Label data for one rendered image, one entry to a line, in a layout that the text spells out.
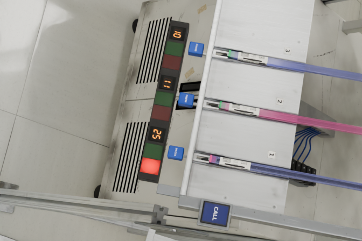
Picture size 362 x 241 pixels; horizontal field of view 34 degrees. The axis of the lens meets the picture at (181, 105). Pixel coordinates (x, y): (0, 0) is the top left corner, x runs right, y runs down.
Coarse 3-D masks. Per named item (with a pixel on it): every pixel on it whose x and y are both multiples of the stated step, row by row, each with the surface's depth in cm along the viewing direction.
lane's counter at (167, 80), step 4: (164, 76) 122; (168, 76) 122; (172, 76) 122; (160, 80) 122; (164, 80) 122; (168, 80) 122; (172, 80) 122; (160, 84) 121; (164, 84) 121; (168, 84) 121; (172, 84) 121; (160, 88) 121; (164, 88) 121; (168, 88) 121; (172, 88) 121
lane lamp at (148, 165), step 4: (144, 160) 117; (148, 160) 117; (152, 160) 117; (156, 160) 117; (144, 164) 117; (148, 164) 117; (152, 164) 117; (156, 164) 117; (144, 168) 117; (148, 168) 117; (152, 168) 117; (156, 168) 117; (144, 172) 117; (148, 172) 117; (152, 172) 117; (156, 172) 117
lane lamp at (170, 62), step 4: (164, 56) 123; (168, 56) 123; (172, 56) 123; (176, 56) 123; (164, 60) 123; (168, 60) 123; (172, 60) 123; (176, 60) 123; (180, 60) 123; (164, 64) 123; (168, 64) 123; (172, 64) 123; (176, 64) 123; (172, 68) 122; (176, 68) 122
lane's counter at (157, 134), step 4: (152, 128) 119; (156, 128) 119; (160, 128) 119; (152, 132) 119; (156, 132) 119; (160, 132) 119; (164, 132) 119; (148, 136) 119; (152, 136) 119; (156, 136) 119; (160, 136) 119; (164, 136) 119; (152, 140) 118; (156, 140) 118; (160, 140) 118
